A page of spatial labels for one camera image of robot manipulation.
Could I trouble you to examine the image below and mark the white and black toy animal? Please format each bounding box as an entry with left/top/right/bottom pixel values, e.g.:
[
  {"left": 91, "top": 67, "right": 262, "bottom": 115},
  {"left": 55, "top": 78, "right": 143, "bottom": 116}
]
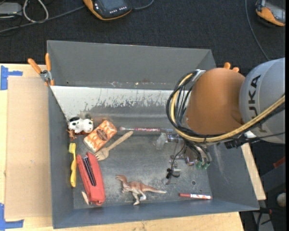
[{"left": 67, "top": 116, "right": 94, "bottom": 134}]

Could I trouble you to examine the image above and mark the brown cardboard board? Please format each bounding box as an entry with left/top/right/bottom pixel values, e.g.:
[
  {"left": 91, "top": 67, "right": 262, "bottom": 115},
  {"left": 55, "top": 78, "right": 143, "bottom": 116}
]
[{"left": 4, "top": 76, "right": 53, "bottom": 221}]

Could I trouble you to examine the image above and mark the wooden fork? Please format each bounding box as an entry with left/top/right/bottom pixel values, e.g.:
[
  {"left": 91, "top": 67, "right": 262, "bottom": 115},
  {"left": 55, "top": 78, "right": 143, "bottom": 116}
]
[{"left": 94, "top": 130, "right": 134, "bottom": 161}]

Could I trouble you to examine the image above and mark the black cylinder on white bracket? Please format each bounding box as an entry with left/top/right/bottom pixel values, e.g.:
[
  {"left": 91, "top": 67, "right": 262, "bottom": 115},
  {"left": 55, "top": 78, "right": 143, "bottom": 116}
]
[{"left": 224, "top": 130, "right": 257, "bottom": 150}]

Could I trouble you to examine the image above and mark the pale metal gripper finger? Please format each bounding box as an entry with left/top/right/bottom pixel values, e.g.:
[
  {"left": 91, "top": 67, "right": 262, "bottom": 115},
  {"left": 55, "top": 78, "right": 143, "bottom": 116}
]
[
  {"left": 165, "top": 161, "right": 182, "bottom": 185},
  {"left": 156, "top": 132, "right": 170, "bottom": 151}
]

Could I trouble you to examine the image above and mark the small brown toy figure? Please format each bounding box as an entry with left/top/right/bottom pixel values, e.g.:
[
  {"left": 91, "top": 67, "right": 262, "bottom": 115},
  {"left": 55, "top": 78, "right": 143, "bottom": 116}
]
[{"left": 66, "top": 128, "right": 78, "bottom": 141}]

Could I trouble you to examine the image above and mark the pink patterned brush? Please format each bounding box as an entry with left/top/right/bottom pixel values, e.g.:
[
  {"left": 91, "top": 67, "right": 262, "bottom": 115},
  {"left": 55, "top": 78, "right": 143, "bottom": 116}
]
[{"left": 118, "top": 126, "right": 174, "bottom": 133}]

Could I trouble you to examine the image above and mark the orange and white packet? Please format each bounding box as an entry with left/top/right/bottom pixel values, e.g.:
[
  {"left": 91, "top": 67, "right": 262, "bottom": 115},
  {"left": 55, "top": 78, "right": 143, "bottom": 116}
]
[{"left": 83, "top": 120, "right": 118, "bottom": 153}]

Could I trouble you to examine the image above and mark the red and white marker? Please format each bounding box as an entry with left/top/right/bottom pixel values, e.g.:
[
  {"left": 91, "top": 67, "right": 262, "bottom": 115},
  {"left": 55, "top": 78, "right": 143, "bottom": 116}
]
[{"left": 178, "top": 192, "right": 213, "bottom": 200}]

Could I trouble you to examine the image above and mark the grey metal bin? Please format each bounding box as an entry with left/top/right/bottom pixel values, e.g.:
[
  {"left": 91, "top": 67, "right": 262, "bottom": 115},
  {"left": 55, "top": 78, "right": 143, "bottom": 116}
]
[{"left": 46, "top": 39, "right": 260, "bottom": 230}]

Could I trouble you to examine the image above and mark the yellow toothbrush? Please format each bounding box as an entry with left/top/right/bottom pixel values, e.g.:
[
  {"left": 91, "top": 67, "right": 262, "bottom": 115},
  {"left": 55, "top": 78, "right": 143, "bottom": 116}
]
[{"left": 68, "top": 142, "right": 78, "bottom": 188}]

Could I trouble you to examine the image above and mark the brown toy dinosaur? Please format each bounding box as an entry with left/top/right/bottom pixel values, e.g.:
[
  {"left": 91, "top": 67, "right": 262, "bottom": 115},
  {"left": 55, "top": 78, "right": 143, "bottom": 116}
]
[{"left": 115, "top": 174, "right": 168, "bottom": 206}]

